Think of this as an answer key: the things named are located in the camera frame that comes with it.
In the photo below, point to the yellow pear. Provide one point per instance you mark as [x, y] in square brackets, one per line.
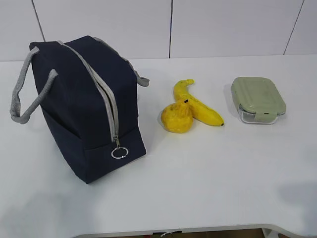
[177, 117]

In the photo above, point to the yellow banana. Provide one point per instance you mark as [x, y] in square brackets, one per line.
[200, 111]

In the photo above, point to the navy blue lunch bag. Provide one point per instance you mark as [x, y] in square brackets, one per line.
[88, 95]

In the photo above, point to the green lidded glass container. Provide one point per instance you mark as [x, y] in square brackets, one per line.
[257, 100]

